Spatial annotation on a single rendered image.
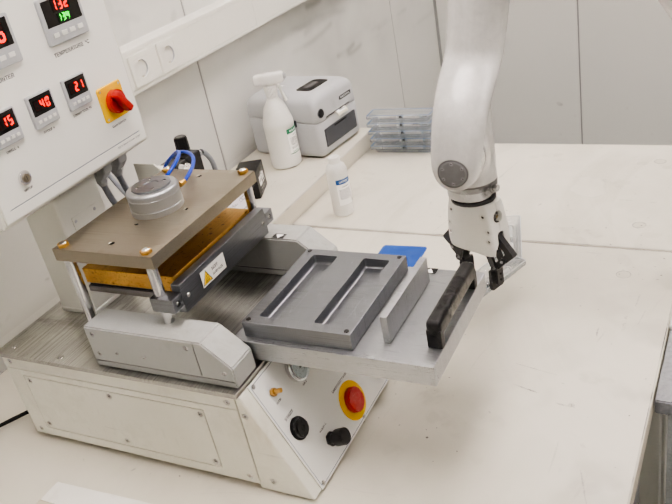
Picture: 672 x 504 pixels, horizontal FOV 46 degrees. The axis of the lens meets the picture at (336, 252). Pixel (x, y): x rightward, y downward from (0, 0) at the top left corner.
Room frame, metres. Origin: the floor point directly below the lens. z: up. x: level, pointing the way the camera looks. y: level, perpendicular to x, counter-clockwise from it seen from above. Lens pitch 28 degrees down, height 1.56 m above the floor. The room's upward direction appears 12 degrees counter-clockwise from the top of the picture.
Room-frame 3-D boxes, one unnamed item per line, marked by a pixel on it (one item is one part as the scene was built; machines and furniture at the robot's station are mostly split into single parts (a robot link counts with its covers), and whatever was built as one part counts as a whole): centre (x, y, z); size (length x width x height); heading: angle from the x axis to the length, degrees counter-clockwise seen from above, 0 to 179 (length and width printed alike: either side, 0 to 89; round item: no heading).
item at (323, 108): (2.09, 0.01, 0.88); 0.25 x 0.20 x 0.17; 52
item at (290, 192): (1.83, 0.17, 0.77); 0.84 x 0.30 x 0.04; 148
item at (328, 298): (0.95, 0.02, 0.98); 0.20 x 0.17 x 0.03; 149
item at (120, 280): (1.09, 0.24, 1.07); 0.22 x 0.17 x 0.10; 149
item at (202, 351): (0.93, 0.26, 0.96); 0.25 x 0.05 x 0.07; 59
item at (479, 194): (1.17, -0.24, 1.00); 0.09 x 0.08 x 0.03; 37
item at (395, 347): (0.92, -0.02, 0.97); 0.30 x 0.22 x 0.08; 59
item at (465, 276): (0.85, -0.13, 0.99); 0.15 x 0.02 x 0.04; 149
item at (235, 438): (1.09, 0.23, 0.84); 0.53 x 0.37 x 0.17; 59
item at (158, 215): (1.12, 0.26, 1.08); 0.31 x 0.24 x 0.13; 149
